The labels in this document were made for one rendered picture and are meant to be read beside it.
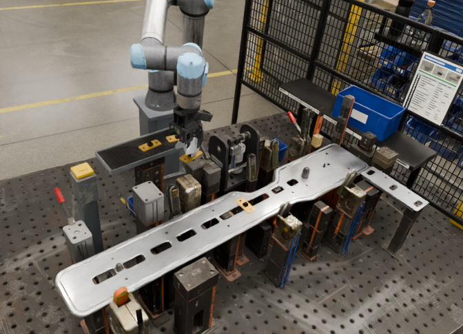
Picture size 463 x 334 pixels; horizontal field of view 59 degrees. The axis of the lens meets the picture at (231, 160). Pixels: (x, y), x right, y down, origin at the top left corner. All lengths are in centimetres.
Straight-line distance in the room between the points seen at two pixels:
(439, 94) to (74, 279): 170
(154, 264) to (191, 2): 93
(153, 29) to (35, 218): 107
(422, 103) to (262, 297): 118
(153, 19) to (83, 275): 84
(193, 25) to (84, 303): 106
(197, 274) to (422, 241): 122
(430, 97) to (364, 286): 93
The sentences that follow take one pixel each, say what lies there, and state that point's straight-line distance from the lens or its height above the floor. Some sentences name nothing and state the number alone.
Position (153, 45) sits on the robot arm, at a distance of 133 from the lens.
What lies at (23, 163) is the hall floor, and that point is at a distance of 357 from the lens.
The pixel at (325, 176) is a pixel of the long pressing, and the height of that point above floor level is 100.
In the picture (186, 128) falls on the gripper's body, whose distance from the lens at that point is 131.
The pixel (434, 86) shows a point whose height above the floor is 132.
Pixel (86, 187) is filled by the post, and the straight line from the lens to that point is 153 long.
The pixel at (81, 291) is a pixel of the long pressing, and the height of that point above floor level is 100.
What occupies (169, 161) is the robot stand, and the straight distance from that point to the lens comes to 210.
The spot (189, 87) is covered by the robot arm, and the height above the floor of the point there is 153.
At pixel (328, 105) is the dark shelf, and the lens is 234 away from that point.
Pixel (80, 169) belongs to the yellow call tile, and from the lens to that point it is 152.
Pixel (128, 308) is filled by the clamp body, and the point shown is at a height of 106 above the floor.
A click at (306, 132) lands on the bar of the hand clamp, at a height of 110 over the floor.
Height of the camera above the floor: 210
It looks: 37 degrees down
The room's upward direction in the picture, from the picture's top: 7 degrees clockwise
